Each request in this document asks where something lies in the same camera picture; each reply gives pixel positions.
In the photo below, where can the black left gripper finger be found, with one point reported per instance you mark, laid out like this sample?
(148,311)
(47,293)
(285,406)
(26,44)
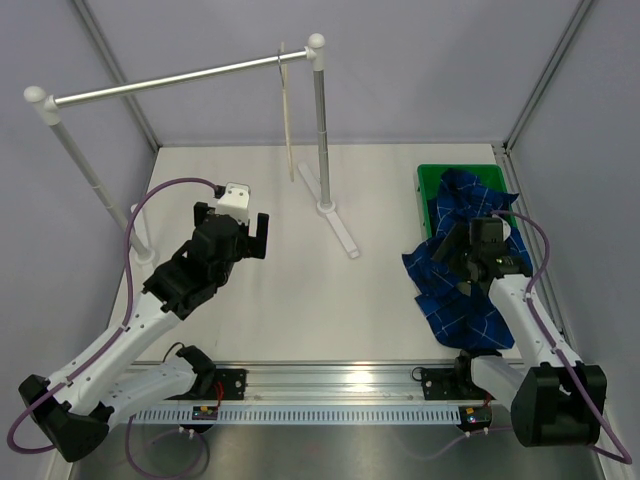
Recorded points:
(201,212)
(257,244)

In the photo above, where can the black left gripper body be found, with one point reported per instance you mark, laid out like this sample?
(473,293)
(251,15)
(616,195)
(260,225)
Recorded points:
(242,244)

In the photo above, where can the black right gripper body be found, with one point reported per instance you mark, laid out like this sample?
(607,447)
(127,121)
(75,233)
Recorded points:
(462,262)

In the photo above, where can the blue plaid shirt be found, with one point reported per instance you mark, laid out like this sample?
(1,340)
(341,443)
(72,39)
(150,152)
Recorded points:
(458,320)

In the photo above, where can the white hanger with metal hook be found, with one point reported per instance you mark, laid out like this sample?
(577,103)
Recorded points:
(286,115)

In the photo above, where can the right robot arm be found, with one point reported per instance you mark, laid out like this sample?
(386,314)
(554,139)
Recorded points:
(557,399)

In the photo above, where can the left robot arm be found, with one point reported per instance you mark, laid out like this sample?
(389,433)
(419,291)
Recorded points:
(78,406)

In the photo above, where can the green plastic tray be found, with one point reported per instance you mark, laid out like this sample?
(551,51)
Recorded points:
(428,182)

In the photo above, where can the silver clothes rack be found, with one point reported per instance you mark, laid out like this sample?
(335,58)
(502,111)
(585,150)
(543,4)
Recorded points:
(48,108)

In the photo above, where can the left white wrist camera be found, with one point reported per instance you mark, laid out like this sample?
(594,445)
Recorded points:
(234,202)

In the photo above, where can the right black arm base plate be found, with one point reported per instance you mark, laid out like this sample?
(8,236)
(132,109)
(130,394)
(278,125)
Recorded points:
(447,384)

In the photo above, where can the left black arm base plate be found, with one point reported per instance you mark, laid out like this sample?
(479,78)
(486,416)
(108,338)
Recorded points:
(226,384)

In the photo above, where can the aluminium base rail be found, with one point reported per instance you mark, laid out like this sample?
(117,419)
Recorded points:
(340,383)

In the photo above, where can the white slotted cable duct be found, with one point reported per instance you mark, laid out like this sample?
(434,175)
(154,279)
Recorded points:
(300,415)

